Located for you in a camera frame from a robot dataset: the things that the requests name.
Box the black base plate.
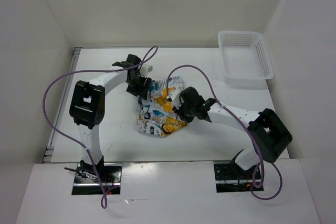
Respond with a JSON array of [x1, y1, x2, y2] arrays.
[[214, 161, 255, 193], [71, 163, 122, 196]]

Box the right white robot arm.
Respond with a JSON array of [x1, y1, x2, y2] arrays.
[[169, 87, 293, 178]]

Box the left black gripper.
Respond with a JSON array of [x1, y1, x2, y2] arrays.
[[125, 73, 151, 100]]

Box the white plastic basket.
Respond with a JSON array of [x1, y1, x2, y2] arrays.
[[217, 30, 274, 83]]

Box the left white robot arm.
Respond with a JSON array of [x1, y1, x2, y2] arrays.
[[69, 54, 153, 182]]

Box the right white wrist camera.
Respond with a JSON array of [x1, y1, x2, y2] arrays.
[[167, 89, 183, 109]]

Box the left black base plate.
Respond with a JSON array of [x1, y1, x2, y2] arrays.
[[71, 163, 122, 196]]

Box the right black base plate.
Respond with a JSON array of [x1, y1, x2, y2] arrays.
[[214, 161, 255, 193]]

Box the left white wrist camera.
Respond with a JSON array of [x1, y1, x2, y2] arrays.
[[139, 64, 153, 78]]

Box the colourful printed shorts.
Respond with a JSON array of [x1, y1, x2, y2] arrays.
[[136, 76, 187, 137]]

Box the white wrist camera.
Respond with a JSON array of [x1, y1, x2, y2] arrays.
[[167, 89, 183, 109], [139, 64, 153, 78]]

